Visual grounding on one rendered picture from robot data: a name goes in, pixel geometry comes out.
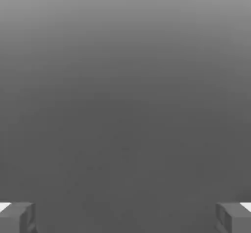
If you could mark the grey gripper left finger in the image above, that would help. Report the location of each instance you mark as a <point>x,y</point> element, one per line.
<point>17,217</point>

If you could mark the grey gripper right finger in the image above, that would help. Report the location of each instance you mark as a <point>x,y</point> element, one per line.
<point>234,218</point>

